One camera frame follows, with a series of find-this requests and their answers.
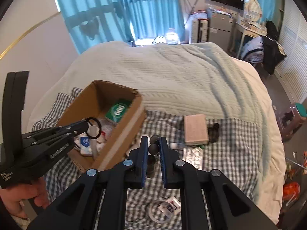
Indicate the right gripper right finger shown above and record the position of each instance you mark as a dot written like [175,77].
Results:
[171,174]

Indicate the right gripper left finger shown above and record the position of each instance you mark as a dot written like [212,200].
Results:
[136,176]

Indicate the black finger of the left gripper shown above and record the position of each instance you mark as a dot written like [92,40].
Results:
[44,135]

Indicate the pink yellow carton box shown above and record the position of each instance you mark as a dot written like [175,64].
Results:
[195,130]

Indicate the person's left hand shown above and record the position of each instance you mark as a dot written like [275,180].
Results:
[12,196]

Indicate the silver foil blister pack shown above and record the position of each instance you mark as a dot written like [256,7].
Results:
[194,156]

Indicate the small white tube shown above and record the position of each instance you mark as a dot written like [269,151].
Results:
[177,146]

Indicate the clear tape roll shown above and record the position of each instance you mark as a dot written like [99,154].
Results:
[156,215]

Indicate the brown cardboard box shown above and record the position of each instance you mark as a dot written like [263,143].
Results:
[115,139]

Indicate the green 666 box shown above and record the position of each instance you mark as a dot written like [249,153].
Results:
[117,110]

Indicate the dark plastic scoop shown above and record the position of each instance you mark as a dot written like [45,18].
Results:
[213,133]

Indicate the checkered grey green cloth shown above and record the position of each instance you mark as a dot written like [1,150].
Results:
[209,199]

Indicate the pale green knitted blanket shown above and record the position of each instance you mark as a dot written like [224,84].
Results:
[179,80]

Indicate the blue curtain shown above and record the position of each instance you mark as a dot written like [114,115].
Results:
[91,22]

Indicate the purple stool teal seat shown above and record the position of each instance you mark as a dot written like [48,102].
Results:
[291,120]

